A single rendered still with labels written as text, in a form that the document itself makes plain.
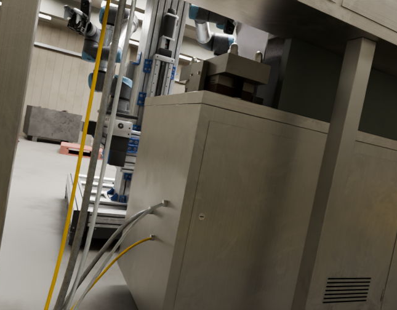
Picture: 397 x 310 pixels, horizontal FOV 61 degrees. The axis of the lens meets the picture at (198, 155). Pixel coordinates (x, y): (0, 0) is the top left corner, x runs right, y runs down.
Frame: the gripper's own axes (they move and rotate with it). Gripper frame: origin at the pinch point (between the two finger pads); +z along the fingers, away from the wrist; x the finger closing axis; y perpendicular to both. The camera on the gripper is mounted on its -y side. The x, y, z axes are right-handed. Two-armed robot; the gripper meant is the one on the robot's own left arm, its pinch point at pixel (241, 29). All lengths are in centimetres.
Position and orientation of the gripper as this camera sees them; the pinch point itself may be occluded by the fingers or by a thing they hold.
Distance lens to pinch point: 157.7
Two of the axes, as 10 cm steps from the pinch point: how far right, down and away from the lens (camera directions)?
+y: 4.1, -6.7, -6.2
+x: 8.9, 1.5, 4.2
